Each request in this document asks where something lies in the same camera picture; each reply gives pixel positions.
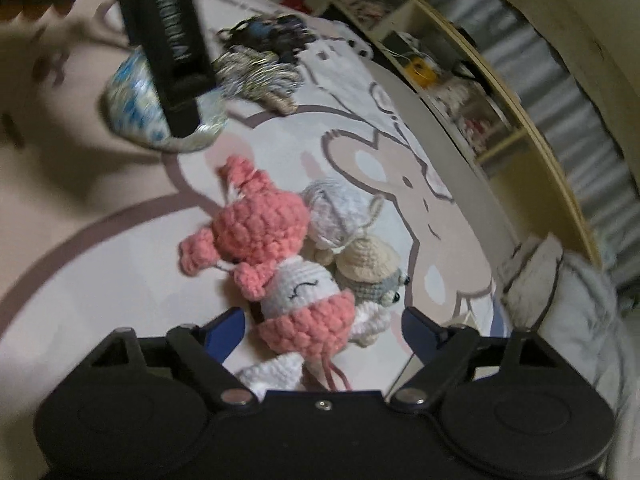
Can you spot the lavender crochet doll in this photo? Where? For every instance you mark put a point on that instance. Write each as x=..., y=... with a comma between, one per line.
x=335, y=210

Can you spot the blue floral pouch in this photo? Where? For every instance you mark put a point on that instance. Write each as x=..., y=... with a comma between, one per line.
x=130, y=105

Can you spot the grey curtain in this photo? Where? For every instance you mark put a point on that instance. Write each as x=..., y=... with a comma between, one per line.
x=600, y=185

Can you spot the bear printed blanket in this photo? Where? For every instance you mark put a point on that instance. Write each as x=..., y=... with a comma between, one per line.
x=125, y=240

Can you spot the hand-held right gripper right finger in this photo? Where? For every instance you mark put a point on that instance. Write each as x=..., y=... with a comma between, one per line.
x=417, y=332

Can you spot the beige bed mattress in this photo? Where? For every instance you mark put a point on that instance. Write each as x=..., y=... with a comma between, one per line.
x=440, y=135

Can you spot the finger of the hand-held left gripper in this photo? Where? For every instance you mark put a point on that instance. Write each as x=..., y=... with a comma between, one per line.
x=184, y=117

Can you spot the grey crochet doll beige hat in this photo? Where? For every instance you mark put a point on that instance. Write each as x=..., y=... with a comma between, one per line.
x=367, y=265

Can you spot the grey quilt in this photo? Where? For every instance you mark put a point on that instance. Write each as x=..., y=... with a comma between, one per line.
x=585, y=330

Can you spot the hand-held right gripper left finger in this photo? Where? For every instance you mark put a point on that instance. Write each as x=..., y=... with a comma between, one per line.
x=225, y=332

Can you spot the yellow bag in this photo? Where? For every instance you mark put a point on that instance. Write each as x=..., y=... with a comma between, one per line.
x=421, y=70

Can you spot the long wooden shelf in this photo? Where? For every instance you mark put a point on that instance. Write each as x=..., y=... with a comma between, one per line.
x=550, y=157

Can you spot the pink white crochet doll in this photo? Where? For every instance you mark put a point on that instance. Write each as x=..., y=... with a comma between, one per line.
x=260, y=225

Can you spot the dark crochet piece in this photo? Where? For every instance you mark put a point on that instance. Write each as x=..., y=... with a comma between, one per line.
x=272, y=30

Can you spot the beige fuzzy pillow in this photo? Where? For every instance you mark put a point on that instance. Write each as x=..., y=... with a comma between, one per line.
x=530, y=280

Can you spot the white device with black eyes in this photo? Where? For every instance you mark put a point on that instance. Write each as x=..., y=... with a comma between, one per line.
x=357, y=46

